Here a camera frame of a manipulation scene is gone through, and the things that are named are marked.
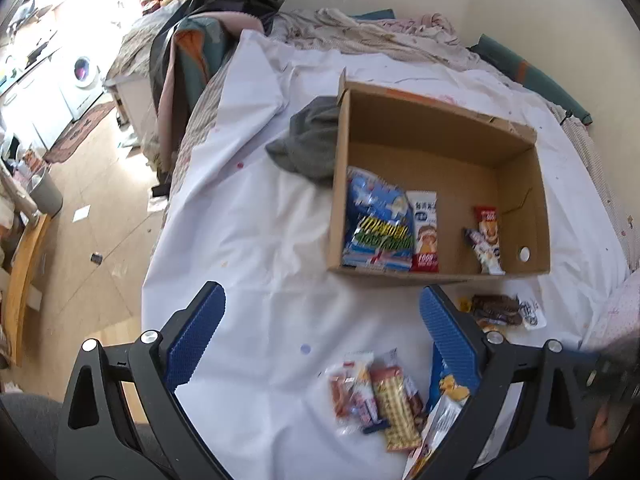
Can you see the white silver snack packet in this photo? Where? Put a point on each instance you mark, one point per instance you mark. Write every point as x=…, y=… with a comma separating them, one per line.
x=440, y=422

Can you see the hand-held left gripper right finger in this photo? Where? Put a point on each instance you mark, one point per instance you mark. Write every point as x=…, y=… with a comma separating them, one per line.
x=447, y=332

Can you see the dotted mattress cover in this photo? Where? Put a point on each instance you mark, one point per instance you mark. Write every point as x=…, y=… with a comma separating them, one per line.
x=600, y=175

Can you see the white bed sheet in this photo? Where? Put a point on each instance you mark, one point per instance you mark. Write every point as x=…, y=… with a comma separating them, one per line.
x=250, y=240

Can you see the cardboard box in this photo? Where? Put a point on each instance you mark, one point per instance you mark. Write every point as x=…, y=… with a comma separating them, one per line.
x=425, y=170

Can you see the kitchen counter cabinets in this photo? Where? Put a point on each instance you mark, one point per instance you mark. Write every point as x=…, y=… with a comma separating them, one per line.
x=30, y=90

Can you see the printed plastic bag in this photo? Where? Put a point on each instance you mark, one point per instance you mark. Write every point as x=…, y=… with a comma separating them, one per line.
x=31, y=165

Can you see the red box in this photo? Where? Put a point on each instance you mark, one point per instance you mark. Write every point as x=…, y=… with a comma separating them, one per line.
x=149, y=0

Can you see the large blue snack bag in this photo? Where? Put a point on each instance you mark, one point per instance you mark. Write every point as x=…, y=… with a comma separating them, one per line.
x=375, y=220

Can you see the white washing machine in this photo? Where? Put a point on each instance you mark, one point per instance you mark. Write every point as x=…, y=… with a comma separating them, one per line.
x=82, y=80

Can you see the white paper sheet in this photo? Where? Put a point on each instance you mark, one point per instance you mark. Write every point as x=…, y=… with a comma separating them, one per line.
x=81, y=213

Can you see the small red snack packet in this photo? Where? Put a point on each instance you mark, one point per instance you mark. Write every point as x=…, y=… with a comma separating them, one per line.
x=487, y=217

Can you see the folded bedding pile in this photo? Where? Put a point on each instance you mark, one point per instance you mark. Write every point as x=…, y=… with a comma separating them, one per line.
x=195, y=55

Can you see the white and red snack packet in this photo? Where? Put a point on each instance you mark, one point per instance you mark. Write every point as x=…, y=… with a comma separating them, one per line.
x=424, y=235

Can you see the orange biscuit packet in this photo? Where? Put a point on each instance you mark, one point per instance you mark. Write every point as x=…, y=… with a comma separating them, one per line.
x=395, y=405

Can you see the grey cloth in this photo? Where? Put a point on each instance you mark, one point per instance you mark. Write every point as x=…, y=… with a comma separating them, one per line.
x=310, y=145

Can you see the patterned floor rug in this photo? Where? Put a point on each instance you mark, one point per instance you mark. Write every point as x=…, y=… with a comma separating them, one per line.
x=80, y=132

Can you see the purple and white snack bar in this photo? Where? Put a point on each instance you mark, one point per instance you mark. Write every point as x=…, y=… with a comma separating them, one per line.
x=489, y=260

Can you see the white low cabinet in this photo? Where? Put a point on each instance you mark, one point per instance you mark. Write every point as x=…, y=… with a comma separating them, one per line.
x=132, y=110

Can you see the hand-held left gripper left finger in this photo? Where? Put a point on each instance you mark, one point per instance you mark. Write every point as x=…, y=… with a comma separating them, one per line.
x=197, y=330

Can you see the red and clear candy packet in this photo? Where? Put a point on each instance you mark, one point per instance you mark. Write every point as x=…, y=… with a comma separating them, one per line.
x=361, y=385

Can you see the white packet with black print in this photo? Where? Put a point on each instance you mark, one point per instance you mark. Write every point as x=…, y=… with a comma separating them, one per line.
x=530, y=315

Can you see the grey trash bin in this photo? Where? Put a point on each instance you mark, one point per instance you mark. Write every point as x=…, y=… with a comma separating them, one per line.
x=46, y=192

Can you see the teal pillow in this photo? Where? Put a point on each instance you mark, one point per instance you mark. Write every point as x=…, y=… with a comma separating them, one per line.
x=530, y=75
x=372, y=14

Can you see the person's grey trouser leg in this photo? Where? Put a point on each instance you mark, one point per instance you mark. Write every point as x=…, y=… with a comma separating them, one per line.
x=25, y=425

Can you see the crumpled floral quilt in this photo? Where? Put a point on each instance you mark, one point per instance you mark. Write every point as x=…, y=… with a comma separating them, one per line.
x=360, y=35

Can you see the wooden chair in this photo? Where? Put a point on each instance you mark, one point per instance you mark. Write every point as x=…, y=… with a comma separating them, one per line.
x=22, y=280

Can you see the red sausage packet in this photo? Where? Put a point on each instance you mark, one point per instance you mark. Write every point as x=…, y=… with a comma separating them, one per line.
x=340, y=395

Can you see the brown chocolate wrapper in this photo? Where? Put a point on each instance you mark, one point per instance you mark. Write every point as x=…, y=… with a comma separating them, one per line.
x=495, y=302
x=500, y=319

